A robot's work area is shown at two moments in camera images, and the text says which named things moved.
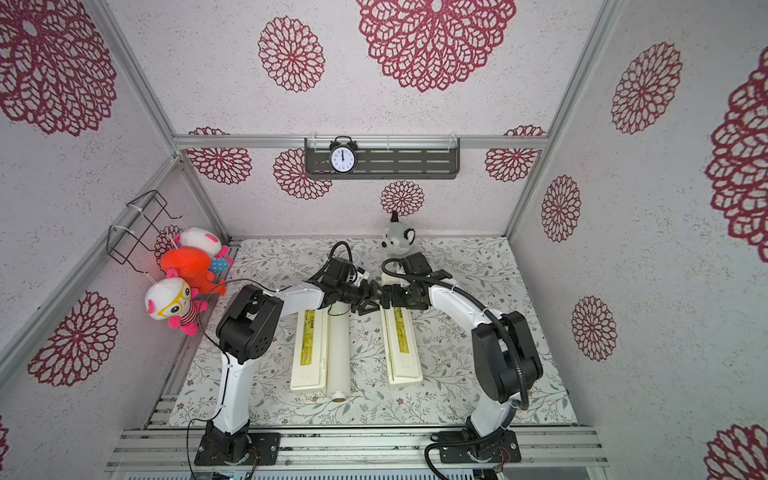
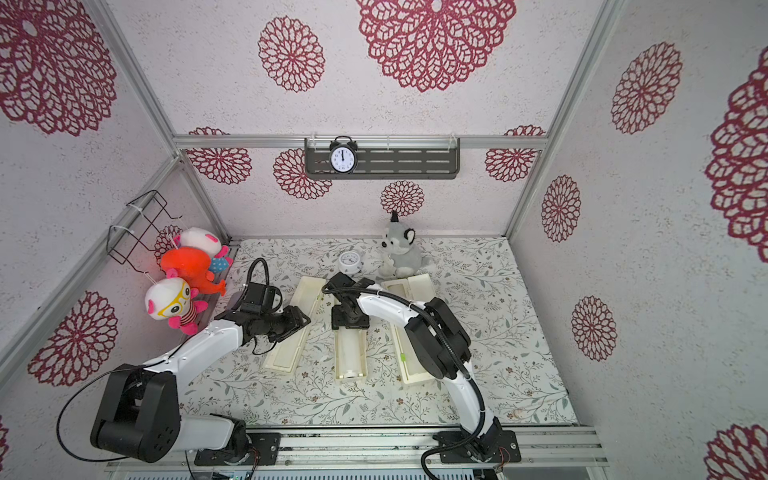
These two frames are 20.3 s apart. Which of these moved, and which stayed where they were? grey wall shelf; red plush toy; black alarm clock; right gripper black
Moved: right gripper black
Stayed: red plush toy; grey wall shelf; black alarm clock
